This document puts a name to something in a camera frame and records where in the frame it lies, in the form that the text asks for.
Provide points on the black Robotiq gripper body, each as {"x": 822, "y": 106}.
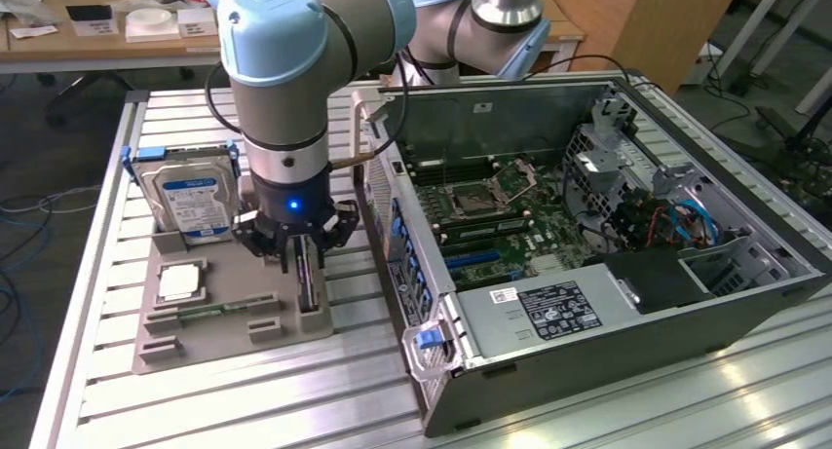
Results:
{"x": 292, "y": 205}

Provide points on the wooden desk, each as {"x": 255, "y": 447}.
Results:
{"x": 97, "y": 49}

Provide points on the grey parts rack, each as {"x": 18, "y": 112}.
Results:
{"x": 247, "y": 322}

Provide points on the open metal socket cover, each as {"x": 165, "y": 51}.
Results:
{"x": 516, "y": 178}

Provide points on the wooden cabinet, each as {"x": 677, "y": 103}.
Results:
{"x": 675, "y": 30}

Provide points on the clear plastic bag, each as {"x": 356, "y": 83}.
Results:
{"x": 22, "y": 1}

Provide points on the small white labelled box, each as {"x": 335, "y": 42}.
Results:
{"x": 196, "y": 23}

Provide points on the blue case latch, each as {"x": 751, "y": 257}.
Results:
{"x": 428, "y": 338}

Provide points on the white table frame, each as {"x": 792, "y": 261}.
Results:
{"x": 759, "y": 25}

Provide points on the installed RAM stick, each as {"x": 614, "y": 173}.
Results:
{"x": 483, "y": 227}

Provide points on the CPU socket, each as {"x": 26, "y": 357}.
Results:
{"x": 474, "y": 198}

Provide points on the beige case retention bar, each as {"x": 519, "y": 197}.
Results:
{"x": 357, "y": 127}

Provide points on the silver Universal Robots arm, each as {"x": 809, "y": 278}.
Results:
{"x": 285, "y": 79}

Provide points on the silver CPU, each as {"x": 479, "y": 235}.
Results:
{"x": 179, "y": 283}

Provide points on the white box with black top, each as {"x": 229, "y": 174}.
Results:
{"x": 90, "y": 20}

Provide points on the blue expansion slot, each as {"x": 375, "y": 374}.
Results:
{"x": 471, "y": 260}

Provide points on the green RAM stick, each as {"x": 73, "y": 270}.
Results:
{"x": 213, "y": 309}

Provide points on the green graphics card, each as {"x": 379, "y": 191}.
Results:
{"x": 305, "y": 283}

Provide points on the open black PC case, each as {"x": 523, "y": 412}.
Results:
{"x": 585, "y": 366}

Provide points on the green motherboard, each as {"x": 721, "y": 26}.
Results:
{"x": 552, "y": 225}

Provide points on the hard disk in blue caddy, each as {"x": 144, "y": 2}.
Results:
{"x": 188, "y": 200}

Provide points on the grey power supply unit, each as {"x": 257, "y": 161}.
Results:
{"x": 552, "y": 308}

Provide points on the white box with round bowl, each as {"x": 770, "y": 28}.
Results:
{"x": 150, "y": 26}

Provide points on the black chair base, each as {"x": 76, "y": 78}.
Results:
{"x": 789, "y": 127}

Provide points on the white paper label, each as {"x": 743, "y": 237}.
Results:
{"x": 32, "y": 31}

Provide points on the metal disk bay cage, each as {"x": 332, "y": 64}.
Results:
{"x": 601, "y": 171}

